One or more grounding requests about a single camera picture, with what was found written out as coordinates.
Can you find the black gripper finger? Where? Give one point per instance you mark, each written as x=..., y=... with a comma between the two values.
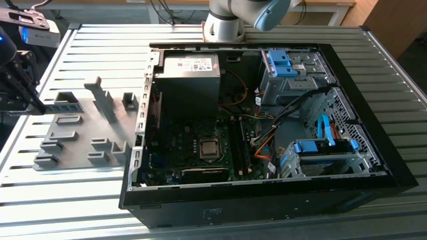
x=10, y=100
x=28, y=75

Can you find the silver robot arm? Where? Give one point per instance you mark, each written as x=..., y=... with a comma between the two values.
x=221, y=22

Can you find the black RAM slot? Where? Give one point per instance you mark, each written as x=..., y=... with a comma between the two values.
x=233, y=145

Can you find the gray parts rack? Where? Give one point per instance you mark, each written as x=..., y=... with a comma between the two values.
x=82, y=120

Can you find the gray power supply unit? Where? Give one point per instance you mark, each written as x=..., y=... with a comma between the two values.
x=187, y=95

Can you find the white power supply label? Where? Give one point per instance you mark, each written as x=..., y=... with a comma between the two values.
x=189, y=65

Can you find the green motherboard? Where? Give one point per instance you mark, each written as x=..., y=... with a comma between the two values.
x=180, y=150

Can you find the small pink sticker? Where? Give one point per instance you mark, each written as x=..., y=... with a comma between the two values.
x=213, y=66

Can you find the silver CPU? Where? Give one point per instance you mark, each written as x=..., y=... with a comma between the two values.
x=209, y=148

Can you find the CPU socket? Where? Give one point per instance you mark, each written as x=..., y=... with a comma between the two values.
x=209, y=158

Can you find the black graphics card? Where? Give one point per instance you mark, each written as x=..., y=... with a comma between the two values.
x=207, y=173

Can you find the white board connector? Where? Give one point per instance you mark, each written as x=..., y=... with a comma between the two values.
x=253, y=141

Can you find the black PC case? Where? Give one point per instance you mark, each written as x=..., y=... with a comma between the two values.
x=233, y=205

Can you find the gray metal drive cage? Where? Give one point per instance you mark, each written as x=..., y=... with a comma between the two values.
x=300, y=85

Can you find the gray disk bay cage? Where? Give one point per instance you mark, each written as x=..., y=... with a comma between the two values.
x=333, y=162

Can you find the wooden cabinet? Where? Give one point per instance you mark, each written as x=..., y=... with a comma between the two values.
x=393, y=25

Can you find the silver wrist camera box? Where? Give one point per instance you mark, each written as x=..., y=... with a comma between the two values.
x=40, y=37

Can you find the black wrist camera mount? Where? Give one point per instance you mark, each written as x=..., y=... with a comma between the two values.
x=26, y=18

